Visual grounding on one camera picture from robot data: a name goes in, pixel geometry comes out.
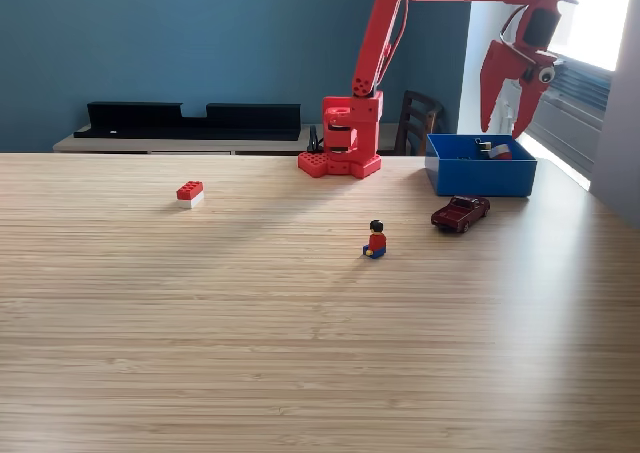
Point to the dark red toy car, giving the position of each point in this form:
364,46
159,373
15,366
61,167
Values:
457,215

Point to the small red yellow lego piece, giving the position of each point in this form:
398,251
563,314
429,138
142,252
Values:
501,153

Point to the red white lego brick stack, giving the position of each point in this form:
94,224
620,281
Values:
190,190

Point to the toy figure red shirt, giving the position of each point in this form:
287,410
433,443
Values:
378,243

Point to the pale wooden sideboard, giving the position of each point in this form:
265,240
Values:
150,146

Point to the dark wooden chair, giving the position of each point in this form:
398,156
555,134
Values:
415,118

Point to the black shelf unit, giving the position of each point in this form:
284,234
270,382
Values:
150,123

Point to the grey window vent unit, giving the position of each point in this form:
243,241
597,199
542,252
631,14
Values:
575,118

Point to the yellow toy digger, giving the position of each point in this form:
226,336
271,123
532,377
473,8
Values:
482,147

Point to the black table clamp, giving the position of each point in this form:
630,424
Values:
314,143

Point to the bright window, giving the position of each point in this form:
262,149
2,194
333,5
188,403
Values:
595,18

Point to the blue plastic bin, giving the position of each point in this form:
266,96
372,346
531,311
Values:
480,178

